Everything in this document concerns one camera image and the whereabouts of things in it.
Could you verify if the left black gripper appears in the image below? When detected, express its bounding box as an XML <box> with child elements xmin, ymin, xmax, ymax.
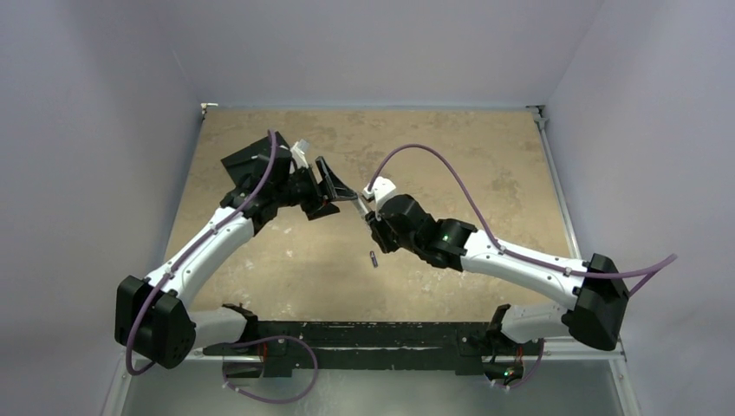
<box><xmin>274</xmin><ymin>157</ymin><xmax>355</xmax><ymax>219</ymax></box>

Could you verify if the grey remote control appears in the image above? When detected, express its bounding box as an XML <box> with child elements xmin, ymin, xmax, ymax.
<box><xmin>352</xmin><ymin>196</ymin><xmax>371</xmax><ymax>219</ymax></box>

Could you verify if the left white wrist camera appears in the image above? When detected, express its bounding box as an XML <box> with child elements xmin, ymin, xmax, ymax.
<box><xmin>290</xmin><ymin>140</ymin><xmax>309</xmax><ymax>170</ymax></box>

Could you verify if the dark AAA battery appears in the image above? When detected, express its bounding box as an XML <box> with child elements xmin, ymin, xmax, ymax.
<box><xmin>369</xmin><ymin>250</ymin><xmax>379</xmax><ymax>268</ymax></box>

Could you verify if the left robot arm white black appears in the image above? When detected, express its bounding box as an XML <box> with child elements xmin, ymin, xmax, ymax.
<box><xmin>114</xmin><ymin>131</ymin><xmax>358</xmax><ymax>375</ymax></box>

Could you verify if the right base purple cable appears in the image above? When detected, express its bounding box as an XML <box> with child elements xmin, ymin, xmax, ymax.
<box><xmin>488</xmin><ymin>338</ymin><xmax>545</xmax><ymax>393</ymax></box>

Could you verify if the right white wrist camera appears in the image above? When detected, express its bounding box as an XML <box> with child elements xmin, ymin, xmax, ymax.
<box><xmin>362</xmin><ymin>176</ymin><xmax>397</xmax><ymax>211</ymax></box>

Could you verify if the black square tray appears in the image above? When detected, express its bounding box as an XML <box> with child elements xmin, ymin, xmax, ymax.
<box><xmin>221</xmin><ymin>136</ymin><xmax>272</xmax><ymax>189</ymax></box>

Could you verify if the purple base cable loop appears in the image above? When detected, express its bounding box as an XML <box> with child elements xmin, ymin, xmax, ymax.
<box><xmin>221</xmin><ymin>335</ymin><xmax>319</xmax><ymax>405</ymax></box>

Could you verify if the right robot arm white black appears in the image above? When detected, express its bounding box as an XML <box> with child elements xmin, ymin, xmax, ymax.
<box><xmin>364</xmin><ymin>194</ymin><xmax>629</xmax><ymax>353</ymax></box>

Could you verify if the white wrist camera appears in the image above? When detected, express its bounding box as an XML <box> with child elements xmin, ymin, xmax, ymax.
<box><xmin>362</xmin><ymin>176</ymin><xmax>397</xmax><ymax>211</ymax></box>
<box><xmin>290</xmin><ymin>140</ymin><xmax>309</xmax><ymax>170</ymax></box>

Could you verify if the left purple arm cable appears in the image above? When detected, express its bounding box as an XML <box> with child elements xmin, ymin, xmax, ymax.
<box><xmin>124</xmin><ymin>129</ymin><xmax>279</xmax><ymax>377</ymax></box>

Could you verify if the aluminium frame rail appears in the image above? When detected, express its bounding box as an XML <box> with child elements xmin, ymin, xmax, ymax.
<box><xmin>541</xmin><ymin>337</ymin><xmax>641</xmax><ymax>416</ymax></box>

